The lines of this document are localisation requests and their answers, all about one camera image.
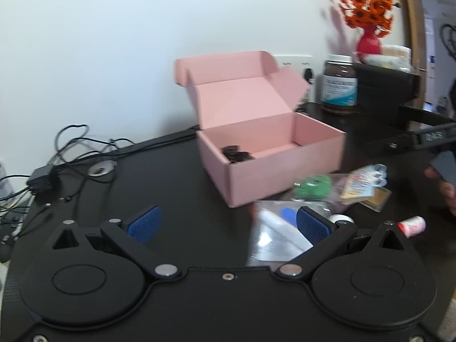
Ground black hair bow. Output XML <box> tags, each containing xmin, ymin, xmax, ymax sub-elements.
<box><xmin>221</xmin><ymin>145</ymin><xmax>254</xmax><ymax>164</ymax></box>

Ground green toy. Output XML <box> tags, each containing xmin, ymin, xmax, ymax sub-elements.
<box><xmin>294</xmin><ymin>174</ymin><xmax>333</xmax><ymax>200</ymax></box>

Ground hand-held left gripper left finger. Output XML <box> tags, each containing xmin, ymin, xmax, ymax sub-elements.
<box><xmin>53</xmin><ymin>205</ymin><xmax>181</xmax><ymax>280</ymax></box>

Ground thick black cable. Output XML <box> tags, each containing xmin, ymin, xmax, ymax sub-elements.
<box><xmin>103</xmin><ymin>125</ymin><xmax>200</xmax><ymax>157</ymax></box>

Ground pink cardboard box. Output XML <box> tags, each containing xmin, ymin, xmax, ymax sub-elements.
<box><xmin>174</xmin><ymin>50</ymin><xmax>348</xmax><ymax>208</ymax></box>

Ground patterned sticker packet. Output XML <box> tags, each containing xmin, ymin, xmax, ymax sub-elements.
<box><xmin>338</xmin><ymin>164</ymin><xmax>388</xmax><ymax>205</ymax></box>

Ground black power adapter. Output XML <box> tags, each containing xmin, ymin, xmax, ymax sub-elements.
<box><xmin>28</xmin><ymin>166</ymin><xmax>59</xmax><ymax>195</ymax></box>

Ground clear bag with white tube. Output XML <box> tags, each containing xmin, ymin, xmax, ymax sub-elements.
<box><xmin>246</xmin><ymin>199</ymin><xmax>333</xmax><ymax>268</ymax></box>

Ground thin black cable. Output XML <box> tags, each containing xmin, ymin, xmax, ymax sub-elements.
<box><xmin>0</xmin><ymin>124</ymin><xmax>138</xmax><ymax>221</ymax></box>

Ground person's right hand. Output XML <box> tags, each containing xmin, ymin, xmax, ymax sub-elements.
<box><xmin>424</xmin><ymin>167</ymin><xmax>456</xmax><ymax>218</ymax></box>

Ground silver desk grommet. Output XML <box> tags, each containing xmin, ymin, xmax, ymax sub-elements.
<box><xmin>87</xmin><ymin>160</ymin><xmax>117</xmax><ymax>178</ymax></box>

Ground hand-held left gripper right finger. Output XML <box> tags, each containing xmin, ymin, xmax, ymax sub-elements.
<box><xmin>276</xmin><ymin>205</ymin><xmax>407</xmax><ymax>279</ymax></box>

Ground white wall socket panel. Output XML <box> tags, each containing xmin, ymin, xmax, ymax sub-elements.
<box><xmin>274</xmin><ymin>55</ymin><xmax>316</xmax><ymax>79</ymax></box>

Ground red vase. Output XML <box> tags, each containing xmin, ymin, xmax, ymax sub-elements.
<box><xmin>356</xmin><ymin>25</ymin><xmax>383</xmax><ymax>56</ymax></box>

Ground orange artificial flowers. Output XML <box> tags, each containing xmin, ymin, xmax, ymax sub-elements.
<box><xmin>333</xmin><ymin>0</ymin><xmax>401</xmax><ymax>38</ymax></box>

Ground black storage box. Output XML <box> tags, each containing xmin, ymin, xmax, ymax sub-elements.
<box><xmin>353</xmin><ymin>62</ymin><xmax>426</xmax><ymax>109</ymax></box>

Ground yellow card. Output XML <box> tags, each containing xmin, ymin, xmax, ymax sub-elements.
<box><xmin>360</xmin><ymin>187</ymin><xmax>392</xmax><ymax>211</ymax></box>

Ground black desktop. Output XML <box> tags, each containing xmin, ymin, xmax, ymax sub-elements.
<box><xmin>0</xmin><ymin>101</ymin><xmax>456</xmax><ymax>293</ymax></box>

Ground brown supplement bottle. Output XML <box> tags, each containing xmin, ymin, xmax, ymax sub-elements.
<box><xmin>317</xmin><ymin>54</ymin><xmax>358</xmax><ymax>115</ymax></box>

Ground small white red tube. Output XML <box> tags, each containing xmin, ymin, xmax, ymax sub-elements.
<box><xmin>397</xmin><ymin>216</ymin><xmax>426</xmax><ymax>237</ymax></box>

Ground cotton swab box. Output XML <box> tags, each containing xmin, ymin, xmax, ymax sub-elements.
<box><xmin>381</xmin><ymin>44</ymin><xmax>412</xmax><ymax>58</ymax></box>

